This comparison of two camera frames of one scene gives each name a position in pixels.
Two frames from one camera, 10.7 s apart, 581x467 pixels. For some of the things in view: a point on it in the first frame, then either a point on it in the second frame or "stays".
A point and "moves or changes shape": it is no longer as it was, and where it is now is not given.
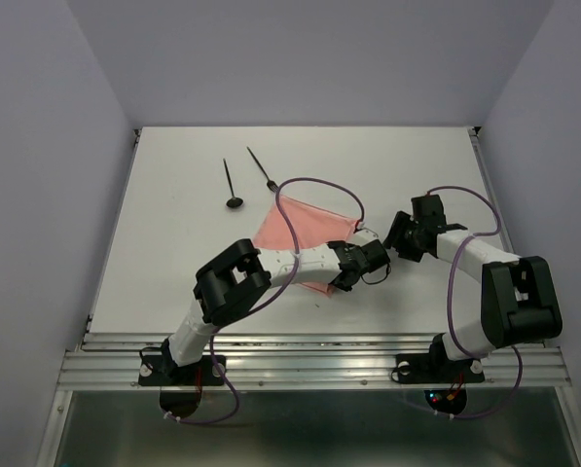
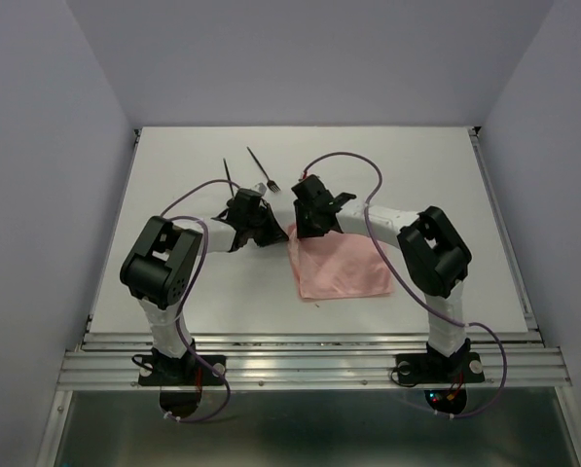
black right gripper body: x=405 y=239 → x=306 y=224
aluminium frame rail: x=112 y=362 stays
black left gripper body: x=345 y=288 → x=262 y=227
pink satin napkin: x=313 y=227 moves or changes shape
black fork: x=271 y=184 stays
